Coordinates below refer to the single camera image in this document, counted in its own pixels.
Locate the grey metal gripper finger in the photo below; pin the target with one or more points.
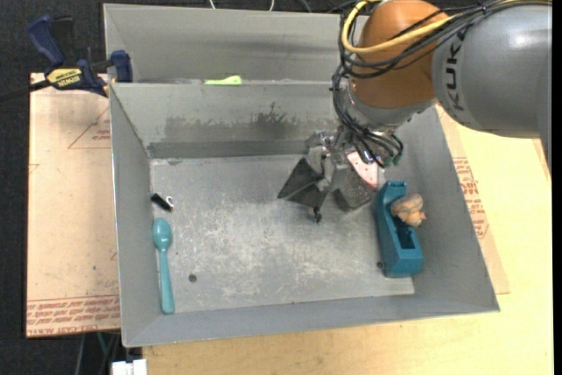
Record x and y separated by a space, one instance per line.
353 191
305 186

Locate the beige shell-shaped toy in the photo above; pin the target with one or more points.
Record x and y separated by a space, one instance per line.
408 207

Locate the grey metal bin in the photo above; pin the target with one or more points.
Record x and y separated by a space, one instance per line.
263 232

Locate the light green flat thing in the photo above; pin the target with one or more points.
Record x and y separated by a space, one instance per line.
224 80

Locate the small black clip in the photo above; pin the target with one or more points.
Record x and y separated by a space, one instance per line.
160 200

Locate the teal plastic spoon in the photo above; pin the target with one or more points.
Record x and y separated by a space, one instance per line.
163 250

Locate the brown cardboard board red print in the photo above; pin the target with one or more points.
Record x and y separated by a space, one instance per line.
70 211

